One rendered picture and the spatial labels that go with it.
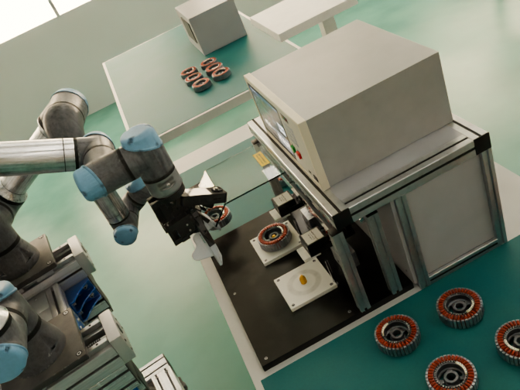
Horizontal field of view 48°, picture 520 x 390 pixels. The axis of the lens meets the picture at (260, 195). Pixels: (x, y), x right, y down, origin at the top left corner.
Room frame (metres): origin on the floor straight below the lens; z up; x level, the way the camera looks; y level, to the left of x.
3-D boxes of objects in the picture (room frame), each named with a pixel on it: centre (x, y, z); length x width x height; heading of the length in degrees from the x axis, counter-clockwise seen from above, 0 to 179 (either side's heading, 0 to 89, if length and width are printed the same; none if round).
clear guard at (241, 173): (1.57, 0.01, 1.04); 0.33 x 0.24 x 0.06; 96
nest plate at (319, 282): (1.30, -0.01, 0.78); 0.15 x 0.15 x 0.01; 6
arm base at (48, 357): (1.19, 0.69, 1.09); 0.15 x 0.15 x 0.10
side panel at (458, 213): (1.14, -0.43, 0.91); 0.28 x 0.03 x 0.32; 96
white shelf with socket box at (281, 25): (2.39, -0.48, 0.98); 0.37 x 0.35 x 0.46; 6
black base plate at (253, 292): (1.43, -0.01, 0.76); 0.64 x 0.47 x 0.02; 6
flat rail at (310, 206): (1.43, -0.10, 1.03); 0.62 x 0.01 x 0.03; 6
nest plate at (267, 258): (1.54, 0.01, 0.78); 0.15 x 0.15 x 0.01; 6
